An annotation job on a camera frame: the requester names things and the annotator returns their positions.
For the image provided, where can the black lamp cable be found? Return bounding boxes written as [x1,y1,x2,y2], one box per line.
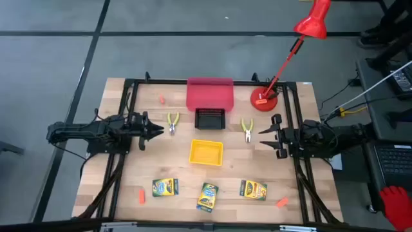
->
[265,76,281,99]

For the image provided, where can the grey chair leg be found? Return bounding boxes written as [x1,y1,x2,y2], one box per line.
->
[0,140,26,156]

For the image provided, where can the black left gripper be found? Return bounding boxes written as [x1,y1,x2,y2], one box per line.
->
[128,111,165,151]

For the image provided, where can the black crossbar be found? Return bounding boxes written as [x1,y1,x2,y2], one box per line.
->
[0,218,412,232]

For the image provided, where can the red desk lamp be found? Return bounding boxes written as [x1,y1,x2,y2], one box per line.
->
[250,0,332,112]

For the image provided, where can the black keyboard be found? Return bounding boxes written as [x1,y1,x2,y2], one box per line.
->
[388,63,412,101]

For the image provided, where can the black laptop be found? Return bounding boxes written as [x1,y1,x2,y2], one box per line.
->
[373,144,412,190]

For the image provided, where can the yellow cable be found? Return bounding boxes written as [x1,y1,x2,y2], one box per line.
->
[337,106,368,117]

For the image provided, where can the black metal table frame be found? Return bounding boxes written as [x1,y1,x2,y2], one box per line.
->
[77,71,344,226]

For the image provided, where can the yellow slotted basket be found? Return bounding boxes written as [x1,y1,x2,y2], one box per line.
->
[189,139,224,167]

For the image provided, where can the person's leg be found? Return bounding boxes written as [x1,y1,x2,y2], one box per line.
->
[379,0,412,36]

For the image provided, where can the green-handled pliers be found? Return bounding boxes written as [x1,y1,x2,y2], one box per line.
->
[166,111,180,136]
[240,118,254,144]

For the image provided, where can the silver metal bracket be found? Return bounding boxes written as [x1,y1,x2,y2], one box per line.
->
[99,221,138,232]
[279,224,318,232]

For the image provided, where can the black desk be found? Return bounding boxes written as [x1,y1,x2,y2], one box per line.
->
[355,59,412,142]
[363,138,412,220]

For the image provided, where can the crayon box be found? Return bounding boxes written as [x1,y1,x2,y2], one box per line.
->
[196,182,220,213]
[239,179,268,201]
[152,178,180,198]

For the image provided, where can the white paper sheet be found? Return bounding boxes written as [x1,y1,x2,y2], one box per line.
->
[330,153,344,171]

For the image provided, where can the black slotted basket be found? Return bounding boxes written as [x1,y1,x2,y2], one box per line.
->
[194,108,227,130]

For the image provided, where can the white rod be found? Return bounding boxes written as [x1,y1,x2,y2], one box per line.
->
[324,60,412,120]

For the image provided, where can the person's shoe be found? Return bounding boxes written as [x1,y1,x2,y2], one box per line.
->
[356,37,386,50]
[359,27,387,39]

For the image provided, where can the red plastic bin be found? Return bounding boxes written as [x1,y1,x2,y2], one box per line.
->
[185,77,235,113]

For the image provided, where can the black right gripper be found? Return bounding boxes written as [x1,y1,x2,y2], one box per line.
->
[257,113,302,160]

